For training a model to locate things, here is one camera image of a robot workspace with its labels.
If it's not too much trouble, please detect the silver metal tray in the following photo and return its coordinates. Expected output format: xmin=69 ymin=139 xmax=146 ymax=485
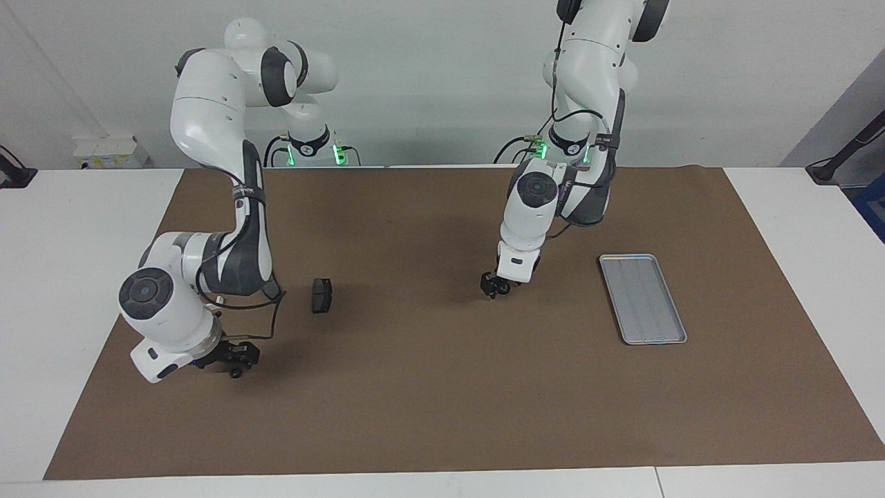
xmin=599 ymin=254 xmax=688 ymax=345

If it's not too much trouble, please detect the brown table mat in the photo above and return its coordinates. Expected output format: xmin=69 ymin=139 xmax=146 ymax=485
xmin=43 ymin=166 xmax=885 ymax=480

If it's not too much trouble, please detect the white electrical box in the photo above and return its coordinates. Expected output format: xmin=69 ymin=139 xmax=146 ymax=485
xmin=73 ymin=135 xmax=149 ymax=170

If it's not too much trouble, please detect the black table clamp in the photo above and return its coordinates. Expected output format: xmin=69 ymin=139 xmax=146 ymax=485
xmin=0 ymin=144 xmax=37 ymax=189

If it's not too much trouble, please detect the black angled stand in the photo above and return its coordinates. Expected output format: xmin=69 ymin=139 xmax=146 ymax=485
xmin=805 ymin=111 xmax=885 ymax=186

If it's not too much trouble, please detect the blue crate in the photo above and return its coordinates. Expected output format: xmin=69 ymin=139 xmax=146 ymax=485
xmin=853 ymin=173 xmax=885 ymax=243

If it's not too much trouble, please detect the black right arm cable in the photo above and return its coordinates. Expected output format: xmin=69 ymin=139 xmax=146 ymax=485
xmin=197 ymin=256 xmax=286 ymax=341

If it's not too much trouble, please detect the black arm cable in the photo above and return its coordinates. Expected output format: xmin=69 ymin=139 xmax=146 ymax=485
xmin=197 ymin=256 xmax=286 ymax=341
xmin=550 ymin=41 xmax=623 ymax=239

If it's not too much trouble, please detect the black left base cable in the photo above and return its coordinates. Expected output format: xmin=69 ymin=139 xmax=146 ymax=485
xmin=493 ymin=135 xmax=547 ymax=165

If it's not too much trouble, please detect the black base cable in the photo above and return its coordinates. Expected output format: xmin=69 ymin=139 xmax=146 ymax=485
xmin=493 ymin=135 xmax=547 ymax=165
xmin=263 ymin=135 xmax=291 ymax=168

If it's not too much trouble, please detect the black right base cable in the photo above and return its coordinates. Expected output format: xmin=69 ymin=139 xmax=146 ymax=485
xmin=263 ymin=135 xmax=291 ymax=168

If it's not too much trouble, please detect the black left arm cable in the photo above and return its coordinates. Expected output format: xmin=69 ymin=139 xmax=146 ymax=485
xmin=550 ymin=41 xmax=623 ymax=239

